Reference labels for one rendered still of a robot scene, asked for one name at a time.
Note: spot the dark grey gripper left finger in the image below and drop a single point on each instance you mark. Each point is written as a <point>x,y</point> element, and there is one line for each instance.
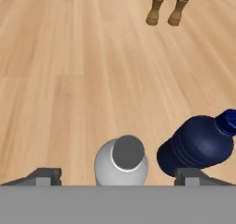
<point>46,174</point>

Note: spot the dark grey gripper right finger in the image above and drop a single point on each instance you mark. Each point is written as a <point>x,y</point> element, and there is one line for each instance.
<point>191,174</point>

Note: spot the dark blue plastic bottle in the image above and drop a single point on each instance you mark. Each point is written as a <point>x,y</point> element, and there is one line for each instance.
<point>196,144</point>

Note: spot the white bottle with grey cap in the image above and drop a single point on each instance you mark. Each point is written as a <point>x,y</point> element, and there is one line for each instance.
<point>120,164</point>

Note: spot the brown wooden pepper mill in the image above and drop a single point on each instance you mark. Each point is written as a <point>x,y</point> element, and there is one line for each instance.
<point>156,6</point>
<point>180,7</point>

